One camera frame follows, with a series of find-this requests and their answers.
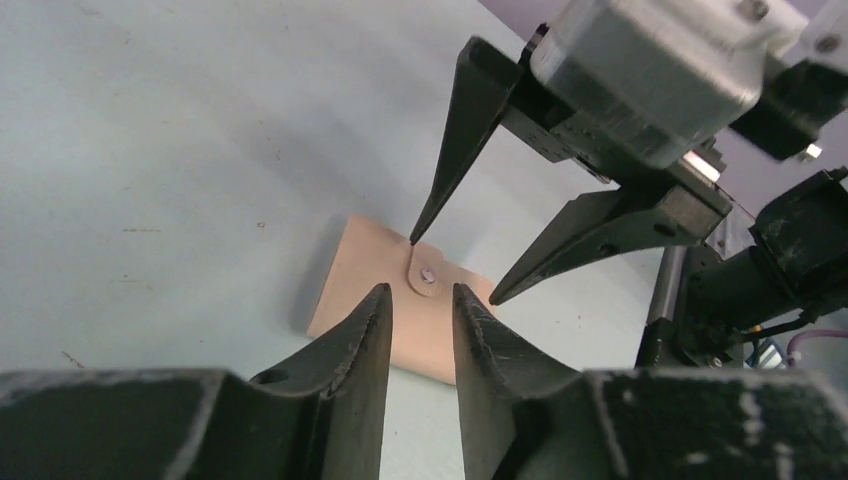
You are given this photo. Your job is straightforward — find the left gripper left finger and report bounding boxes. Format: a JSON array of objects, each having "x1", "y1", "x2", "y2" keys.
[{"x1": 1, "y1": 284, "x2": 393, "y2": 479}]

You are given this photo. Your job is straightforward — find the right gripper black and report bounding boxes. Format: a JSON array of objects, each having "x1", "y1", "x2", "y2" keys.
[{"x1": 410, "y1": 23, "x2": 732, "y2": 305}]

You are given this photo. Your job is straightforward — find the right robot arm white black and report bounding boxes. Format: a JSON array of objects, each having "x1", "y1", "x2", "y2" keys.
[{"x1": 411, "y1": 24, "x2": 847, "y2": 367}]

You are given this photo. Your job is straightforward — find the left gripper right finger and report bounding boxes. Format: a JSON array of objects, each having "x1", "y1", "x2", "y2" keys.
[{"x1": 452, "y1": 284, "x2": 847, "y2": 479}]

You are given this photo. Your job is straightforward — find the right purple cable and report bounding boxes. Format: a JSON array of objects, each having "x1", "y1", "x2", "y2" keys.
[{"x1": 786, "y1": 329, "x2": 848, "y2": 359}]

